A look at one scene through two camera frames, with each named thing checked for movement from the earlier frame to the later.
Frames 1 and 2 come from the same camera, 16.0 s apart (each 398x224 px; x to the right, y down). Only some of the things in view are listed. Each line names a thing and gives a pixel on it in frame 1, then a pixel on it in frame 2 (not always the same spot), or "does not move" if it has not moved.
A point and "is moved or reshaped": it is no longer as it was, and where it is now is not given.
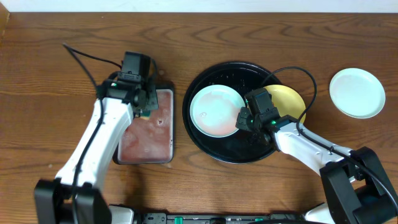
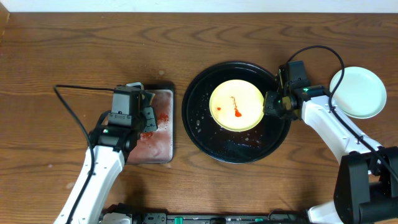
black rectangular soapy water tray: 150,140 does not move
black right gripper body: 245,119 -> 273,106
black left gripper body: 150,100 -> 148,115
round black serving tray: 241,146 does not move
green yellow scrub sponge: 145,114 is moved or reshaped
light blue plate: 214,109 -> 362,93
